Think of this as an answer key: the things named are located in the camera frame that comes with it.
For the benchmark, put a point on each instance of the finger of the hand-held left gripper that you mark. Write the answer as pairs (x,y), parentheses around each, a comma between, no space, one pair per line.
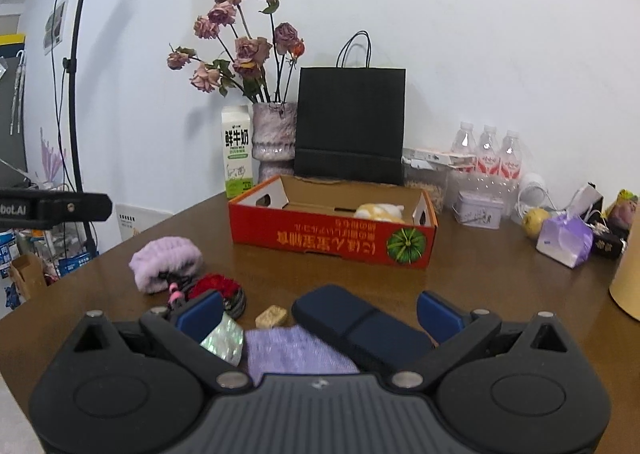
(75,208)

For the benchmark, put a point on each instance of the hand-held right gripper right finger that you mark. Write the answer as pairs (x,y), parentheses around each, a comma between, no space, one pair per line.
(440,316)

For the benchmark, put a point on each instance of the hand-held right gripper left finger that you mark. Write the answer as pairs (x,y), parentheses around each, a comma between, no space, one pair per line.
(201,316)

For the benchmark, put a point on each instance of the pearly shell hair clip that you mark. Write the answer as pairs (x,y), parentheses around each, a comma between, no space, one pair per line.
(225,341)

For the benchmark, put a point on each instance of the purple fuzzy headband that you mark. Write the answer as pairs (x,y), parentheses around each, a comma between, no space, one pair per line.
(162,261)

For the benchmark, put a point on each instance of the small beige block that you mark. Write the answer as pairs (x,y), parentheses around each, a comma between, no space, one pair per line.
(271,317)

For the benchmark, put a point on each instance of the navy glasses case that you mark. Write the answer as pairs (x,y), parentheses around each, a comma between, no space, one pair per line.
(355,326)

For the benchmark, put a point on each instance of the purple knitted cloth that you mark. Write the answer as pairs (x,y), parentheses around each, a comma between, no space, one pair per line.
(295,351)

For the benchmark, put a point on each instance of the red cardboard box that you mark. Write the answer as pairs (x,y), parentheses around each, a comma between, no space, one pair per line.
(325,239)

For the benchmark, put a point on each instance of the blue printed carton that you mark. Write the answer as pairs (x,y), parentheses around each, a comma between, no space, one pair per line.
(75,261)

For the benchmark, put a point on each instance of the white flat box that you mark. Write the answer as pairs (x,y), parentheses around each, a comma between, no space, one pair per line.
(140,219)

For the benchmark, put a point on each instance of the brown paper bag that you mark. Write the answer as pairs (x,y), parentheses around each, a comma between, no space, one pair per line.
(29,276)

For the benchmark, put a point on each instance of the black light stand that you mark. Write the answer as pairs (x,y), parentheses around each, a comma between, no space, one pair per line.
(75,98)

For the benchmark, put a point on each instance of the grey metal tin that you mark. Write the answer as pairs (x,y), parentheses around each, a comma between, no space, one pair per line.
(478,209)

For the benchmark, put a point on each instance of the yellow white plush toy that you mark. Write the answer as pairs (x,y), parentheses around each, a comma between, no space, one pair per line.
(380,211)

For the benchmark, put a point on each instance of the yellow apple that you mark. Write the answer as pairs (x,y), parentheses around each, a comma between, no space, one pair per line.
(535,223)

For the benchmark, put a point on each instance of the clear plastic lidded container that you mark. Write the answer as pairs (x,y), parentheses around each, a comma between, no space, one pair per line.
(425,178)

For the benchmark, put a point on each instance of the purple gift box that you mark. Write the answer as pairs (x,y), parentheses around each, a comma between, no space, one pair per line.
(565,240)

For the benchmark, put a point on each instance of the white green milk carton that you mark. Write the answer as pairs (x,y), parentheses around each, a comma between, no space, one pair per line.
(236,153)

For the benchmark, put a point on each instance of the clear water bottle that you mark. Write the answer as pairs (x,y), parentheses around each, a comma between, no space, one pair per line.
(464,143)
(487,148)
(511,153)

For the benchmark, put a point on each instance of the small black box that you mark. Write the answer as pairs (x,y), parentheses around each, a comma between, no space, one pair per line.
(607,246)

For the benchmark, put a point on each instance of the small white paper bag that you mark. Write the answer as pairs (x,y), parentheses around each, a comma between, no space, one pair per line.
(586,199)

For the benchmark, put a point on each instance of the pink mottled vase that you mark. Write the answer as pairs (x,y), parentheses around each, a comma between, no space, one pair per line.
(274,138)

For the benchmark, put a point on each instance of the black paper bag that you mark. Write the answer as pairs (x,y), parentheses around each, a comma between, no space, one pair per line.
(350,123)

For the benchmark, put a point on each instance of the dried pink roses bouquet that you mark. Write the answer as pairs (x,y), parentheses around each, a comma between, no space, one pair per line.
(245,48)

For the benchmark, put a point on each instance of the wall poster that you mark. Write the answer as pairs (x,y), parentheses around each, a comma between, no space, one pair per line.
(56,23)

